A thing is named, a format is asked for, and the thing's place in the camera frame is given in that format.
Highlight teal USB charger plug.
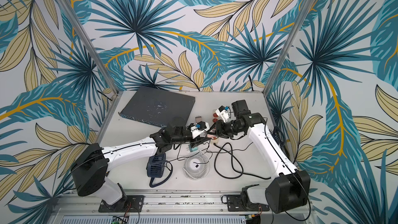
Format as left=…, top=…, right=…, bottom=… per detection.
left=189, top=145, right=198, bottom=152

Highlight black power strip cable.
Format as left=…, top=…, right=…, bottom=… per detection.
left=213, top=142, right=272, bottom=180

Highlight pink usb charger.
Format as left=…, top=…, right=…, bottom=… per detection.
left=207, top=134, right=218, bottom=140
left=195, top=116, right=202, bottom=123

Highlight beige power strip red sockets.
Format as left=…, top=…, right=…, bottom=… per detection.
left=210, top=110, right=220, bottom=144

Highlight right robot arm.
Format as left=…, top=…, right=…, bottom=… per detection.
left=214, top=100, right=311, bottom=214

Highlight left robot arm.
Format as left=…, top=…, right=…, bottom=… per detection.
left=70, top=117, right=209, bottom=208

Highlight white round desk fan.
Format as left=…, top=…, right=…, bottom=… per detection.
left=182, top=151, right=210, bottom=180

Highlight navy blue desk fan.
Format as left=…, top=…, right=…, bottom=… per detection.
left=146, top=154, right=174, bottom=188

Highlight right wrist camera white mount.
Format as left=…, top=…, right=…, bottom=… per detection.
left=215, top=106, right=231, bottom=123

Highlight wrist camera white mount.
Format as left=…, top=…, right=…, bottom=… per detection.
left=215, top=106, right=231, bottom=123
left=189, top=121, right=210, bottom=139

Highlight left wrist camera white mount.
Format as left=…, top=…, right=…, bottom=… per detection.
left=189, top=121, right=210, bottom=139

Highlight thin black charger cable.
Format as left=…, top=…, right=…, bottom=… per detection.
left=167, top=139, right=215, bottom=162

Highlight dark grey network switch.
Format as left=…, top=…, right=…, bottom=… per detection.
left=119, top=87, right=195, bottom=128

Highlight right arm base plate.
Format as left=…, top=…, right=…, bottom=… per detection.
left=221, top=185, right=270, bottom=213

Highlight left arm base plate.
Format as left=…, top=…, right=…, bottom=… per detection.
left=98, top=195, right=145, bottom=213

